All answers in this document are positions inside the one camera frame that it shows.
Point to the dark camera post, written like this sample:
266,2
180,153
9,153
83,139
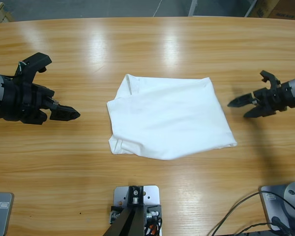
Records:
130,221

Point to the white t-shirt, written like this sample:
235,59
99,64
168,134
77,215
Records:
172,118

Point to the cardboard box with black print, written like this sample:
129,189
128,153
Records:
287,11

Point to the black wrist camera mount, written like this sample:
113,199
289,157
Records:
269,77
35,62

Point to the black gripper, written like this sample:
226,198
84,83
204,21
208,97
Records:
24,103
275,98

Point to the wooden pallet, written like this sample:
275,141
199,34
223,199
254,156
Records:
0,13

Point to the cardboard box with blue print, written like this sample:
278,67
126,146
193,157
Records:
263,8

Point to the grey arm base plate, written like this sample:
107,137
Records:
5,221
268,209

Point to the white metal frame leg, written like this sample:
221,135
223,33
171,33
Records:
250,8
193,7

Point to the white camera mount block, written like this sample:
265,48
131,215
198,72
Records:
151,194

